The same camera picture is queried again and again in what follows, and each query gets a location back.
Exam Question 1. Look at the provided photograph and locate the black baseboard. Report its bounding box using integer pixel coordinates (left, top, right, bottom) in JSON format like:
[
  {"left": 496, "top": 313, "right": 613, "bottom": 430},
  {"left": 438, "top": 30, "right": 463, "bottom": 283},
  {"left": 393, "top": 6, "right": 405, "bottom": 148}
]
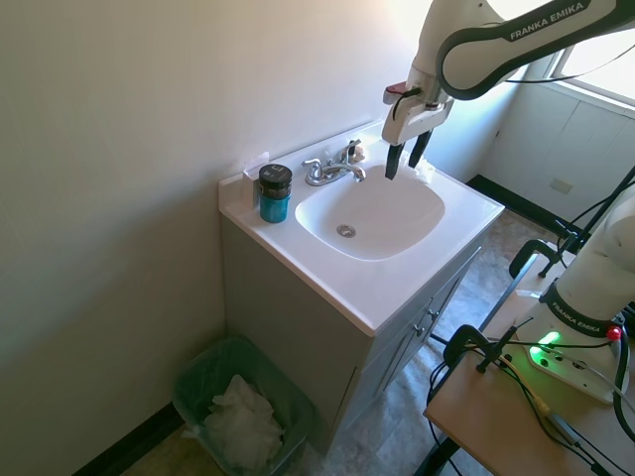
[
  {"left": 465, "top": 174, "right": 587, "bottom": 235},
  {"left": 68, "top": 399, "right": 187, "bottom": 476}
]

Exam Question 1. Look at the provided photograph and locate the black C-clamp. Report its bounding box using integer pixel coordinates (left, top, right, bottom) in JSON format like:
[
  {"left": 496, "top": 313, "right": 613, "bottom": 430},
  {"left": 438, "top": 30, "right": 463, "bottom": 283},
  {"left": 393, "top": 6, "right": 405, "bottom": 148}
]
[
  {"left": 508, "top": 230, "right": 587, "bottom": 280},
  {"left": 442, "top": 324, "right": 535, "bottom": 375}
]

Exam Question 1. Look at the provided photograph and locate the black camera cable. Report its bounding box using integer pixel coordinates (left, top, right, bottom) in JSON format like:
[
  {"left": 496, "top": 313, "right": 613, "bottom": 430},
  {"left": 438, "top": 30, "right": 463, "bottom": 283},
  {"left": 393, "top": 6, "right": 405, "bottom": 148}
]
[{"left": 391, "top": 87, "right": 423, "bottom": 123}]

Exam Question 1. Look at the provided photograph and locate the grey vanity cabinet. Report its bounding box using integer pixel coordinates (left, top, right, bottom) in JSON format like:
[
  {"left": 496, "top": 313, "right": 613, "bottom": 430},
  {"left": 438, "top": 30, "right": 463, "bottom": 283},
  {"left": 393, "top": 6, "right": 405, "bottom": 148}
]
[{"left": 221, "top": 217, "right": 485, "bottom": 457}]

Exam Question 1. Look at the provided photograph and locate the red black wrist camera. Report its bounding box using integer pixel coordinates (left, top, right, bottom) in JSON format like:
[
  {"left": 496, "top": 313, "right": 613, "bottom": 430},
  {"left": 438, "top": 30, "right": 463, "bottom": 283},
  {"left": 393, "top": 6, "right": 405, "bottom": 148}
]
[{"left": 384, "top": 82, "right": 424, "bottom": 106}]

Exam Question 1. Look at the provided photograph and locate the white vanity sink top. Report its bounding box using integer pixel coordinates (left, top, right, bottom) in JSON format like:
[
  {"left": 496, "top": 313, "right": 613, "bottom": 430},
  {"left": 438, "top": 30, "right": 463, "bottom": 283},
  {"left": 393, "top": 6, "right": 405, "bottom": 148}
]
[{"left": 217, "top": 118, "right": 506, "bottom": 339}]

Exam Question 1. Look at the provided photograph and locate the teal jar with black lid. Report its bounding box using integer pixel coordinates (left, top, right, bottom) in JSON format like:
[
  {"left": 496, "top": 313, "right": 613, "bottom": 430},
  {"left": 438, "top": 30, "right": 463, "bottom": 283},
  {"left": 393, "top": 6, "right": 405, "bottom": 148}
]
[{"left": 257, "top": 162, "right": 294, "bottom": 225}]

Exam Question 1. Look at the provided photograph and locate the light wooden table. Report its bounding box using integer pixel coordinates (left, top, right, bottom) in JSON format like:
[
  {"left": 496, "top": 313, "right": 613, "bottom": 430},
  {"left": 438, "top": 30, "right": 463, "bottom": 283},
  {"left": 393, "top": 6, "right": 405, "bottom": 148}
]
[{"left": 423, "top": 247, "right": 635, "bottom": 476}]

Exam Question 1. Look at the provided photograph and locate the chrome two-handle faucet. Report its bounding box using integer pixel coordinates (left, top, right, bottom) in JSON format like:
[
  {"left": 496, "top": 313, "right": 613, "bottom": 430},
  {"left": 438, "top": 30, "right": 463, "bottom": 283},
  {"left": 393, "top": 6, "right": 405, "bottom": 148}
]
[{"left": 301, "top": 139, "right": 368, "bottom": 187}]

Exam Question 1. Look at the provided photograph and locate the grey cable adapter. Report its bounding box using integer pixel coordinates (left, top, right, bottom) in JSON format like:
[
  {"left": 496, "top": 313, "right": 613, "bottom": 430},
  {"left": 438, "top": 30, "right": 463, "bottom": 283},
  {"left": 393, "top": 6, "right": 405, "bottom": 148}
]
[{"left": 544, "top": 413, "right": 587, "bottom": 448}]

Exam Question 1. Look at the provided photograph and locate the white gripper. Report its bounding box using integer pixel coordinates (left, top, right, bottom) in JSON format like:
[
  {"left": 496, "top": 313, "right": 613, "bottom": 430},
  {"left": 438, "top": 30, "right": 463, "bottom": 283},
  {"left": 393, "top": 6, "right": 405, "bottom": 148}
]
[{"left": 380, "top": 95, "right": 454, "bottom": 181}]

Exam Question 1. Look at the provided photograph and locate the green trash bin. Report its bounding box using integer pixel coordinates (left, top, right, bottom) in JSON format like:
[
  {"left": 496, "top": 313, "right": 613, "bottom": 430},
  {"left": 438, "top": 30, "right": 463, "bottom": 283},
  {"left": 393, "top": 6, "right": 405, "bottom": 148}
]
[{"left": 172, "top": 334, "right": 318, "bottom": 476}]

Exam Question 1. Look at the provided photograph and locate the bright window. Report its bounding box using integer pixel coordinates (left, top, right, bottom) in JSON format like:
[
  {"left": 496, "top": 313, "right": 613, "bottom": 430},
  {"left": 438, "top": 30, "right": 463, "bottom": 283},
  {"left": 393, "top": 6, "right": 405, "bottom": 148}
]
[{"left": 547, "top": 0, "right": 635, "bottom": 108}]

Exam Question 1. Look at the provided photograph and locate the white tissue pile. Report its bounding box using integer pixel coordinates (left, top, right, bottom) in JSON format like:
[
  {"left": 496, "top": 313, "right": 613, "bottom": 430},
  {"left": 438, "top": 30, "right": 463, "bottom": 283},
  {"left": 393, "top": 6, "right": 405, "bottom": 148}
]
[{"left": 201, "top": 374, "right": 287, "bottom": 472}]

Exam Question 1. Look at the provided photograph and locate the yellow cable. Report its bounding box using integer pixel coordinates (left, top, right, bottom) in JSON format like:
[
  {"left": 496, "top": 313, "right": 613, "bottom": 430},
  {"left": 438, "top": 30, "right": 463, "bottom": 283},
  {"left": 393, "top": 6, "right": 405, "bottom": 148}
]
[{"left": 497, "top": 353, "right": 553, "bottom": 418}]

